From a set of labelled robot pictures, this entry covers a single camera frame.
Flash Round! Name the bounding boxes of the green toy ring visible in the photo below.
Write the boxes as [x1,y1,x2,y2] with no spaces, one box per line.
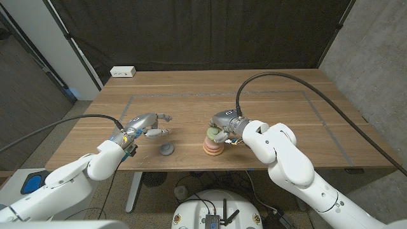
[205,126,222,142]

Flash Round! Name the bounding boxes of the blue foot pedal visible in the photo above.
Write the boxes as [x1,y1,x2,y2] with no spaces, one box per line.
[20,170,51,195]

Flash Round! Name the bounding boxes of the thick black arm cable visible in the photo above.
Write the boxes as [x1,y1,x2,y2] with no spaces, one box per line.
[0,114,125,153]
[235,71,407,177]

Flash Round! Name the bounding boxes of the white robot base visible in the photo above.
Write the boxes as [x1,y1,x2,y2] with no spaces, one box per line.
[171,190,264,229]

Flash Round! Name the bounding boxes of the light pink toy ring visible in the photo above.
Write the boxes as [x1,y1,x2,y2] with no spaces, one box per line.
[203,137,225,150]

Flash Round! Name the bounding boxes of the black power adapter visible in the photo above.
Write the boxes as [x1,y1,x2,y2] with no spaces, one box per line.
[262,209,295,229]

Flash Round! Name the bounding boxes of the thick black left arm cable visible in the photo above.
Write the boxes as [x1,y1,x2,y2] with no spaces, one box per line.
[0,114,125,153]

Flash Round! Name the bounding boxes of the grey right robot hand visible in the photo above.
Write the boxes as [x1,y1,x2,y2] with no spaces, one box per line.
[209,109,251,144]

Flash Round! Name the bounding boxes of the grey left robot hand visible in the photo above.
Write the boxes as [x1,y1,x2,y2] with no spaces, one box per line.
[109,113,173,150]

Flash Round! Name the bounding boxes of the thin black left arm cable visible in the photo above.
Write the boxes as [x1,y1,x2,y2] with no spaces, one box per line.
[97,160,122,220]

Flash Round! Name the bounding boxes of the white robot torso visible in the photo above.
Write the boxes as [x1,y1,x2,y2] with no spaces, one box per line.
[0,219,130,229]

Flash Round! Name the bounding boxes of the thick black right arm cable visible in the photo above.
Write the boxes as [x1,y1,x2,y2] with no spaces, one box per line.
[235,71,407,177]

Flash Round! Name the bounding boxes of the grey round floor object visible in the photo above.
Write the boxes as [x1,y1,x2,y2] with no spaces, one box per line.
[174,185,189,200]

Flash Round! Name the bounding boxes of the black backdrop curtain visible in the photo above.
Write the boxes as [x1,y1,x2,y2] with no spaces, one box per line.
[49,0,354,84]

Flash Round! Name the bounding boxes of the black backdrop stand pole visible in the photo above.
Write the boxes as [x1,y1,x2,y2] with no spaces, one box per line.
[316,0,357,69]
[43,0,104,92]

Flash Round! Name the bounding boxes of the round black fan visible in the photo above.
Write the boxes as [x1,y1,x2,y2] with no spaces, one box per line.
[142,171,168,188]

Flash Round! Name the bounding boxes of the white power strip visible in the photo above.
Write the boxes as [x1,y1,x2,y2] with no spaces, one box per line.
[109,66,137,78]

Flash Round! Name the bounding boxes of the radio module with antennas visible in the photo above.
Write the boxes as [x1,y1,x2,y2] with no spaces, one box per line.
[205,198,240,229]

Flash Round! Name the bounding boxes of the small grey toy ring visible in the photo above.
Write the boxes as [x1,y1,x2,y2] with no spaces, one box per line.
[159,142,176,156]

